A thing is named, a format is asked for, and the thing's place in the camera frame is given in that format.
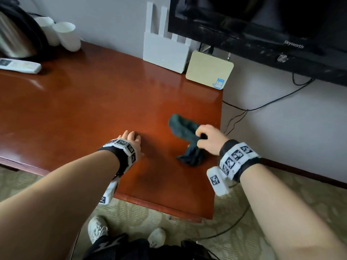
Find steel and black electric kettle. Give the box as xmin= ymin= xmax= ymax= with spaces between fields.
xmin=0 ymin=2 xmax=52 ymax=62

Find wrist marker tracker band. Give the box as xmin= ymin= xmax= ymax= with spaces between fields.
xmin=97 ymin=138 xmax=139 ymax=205
xmin=206 ymin=139 xmax=262 ymax=197

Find right wrist marker tracker band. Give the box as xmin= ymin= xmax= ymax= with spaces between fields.
xmin=206 ymin=139 xmax=262 ymax=197

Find left wrist marker tracker band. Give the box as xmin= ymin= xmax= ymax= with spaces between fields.
xmin=97 ymin=138 xmax=139 ymax=205

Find black wall cable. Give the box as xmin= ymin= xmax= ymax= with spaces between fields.
xmin=222 ymin=73 xmax=316 ymax=136

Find person's black trousers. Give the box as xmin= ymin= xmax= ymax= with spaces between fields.
xmin=83 ymin=233 xmax=219 ymax=260

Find black floor cable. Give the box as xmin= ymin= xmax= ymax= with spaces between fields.
xmin=199 ymin=204 xmax=251 ymax=240

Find beige set-top box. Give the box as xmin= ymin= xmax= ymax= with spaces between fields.
xmin=185 ymin=50 xmax=235 ymax=90

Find white router with antennas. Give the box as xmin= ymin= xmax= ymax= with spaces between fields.
xmin=143 ymin=1 xmax=192 ymax=74

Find person's left forearm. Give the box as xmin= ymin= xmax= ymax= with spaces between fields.
xmin=0 ymin=150 xmax=120 ymax=260

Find person's right hand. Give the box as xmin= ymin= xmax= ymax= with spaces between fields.
xmin=195 ymin=124 xmax=230 ymax=156

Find person's white left shoe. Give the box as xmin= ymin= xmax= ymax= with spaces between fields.
xmin=87 ymin=216 xmax=109 ymax=244

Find person's white shoe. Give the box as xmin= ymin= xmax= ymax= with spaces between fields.
xmin=87 ymin=216 xmax=109 ymax=244
xmin=147 ymin=227 xmax=166 ymax=248

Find white cup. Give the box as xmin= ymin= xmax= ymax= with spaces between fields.
xmin=34 ymin=16 xmax=60 ymax=47
xmin=53 ymin=22 xmax=82 ymax=52

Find person's left hand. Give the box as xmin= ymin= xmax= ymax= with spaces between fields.
xmin=118 ymin=130 xmax=145 ymax=161

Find person's right forearm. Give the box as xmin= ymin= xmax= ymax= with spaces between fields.
xmin=240 ymin=163 xmax=347 ymax=260

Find white remote control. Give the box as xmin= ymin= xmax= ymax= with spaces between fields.
xmin=0 ymin=58 xmax=42 ymax=74

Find black flat screen television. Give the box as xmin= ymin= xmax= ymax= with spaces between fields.
xmin=168 ymin=0 xmax=347 ymax=87

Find dark grey cloth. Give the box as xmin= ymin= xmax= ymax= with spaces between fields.
xmin=168 ymin=114 xmax=208 ymax=166

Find person's white right shoe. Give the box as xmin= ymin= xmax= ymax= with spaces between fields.
xmin=147 ymin=227 xmax=166 ymax=248

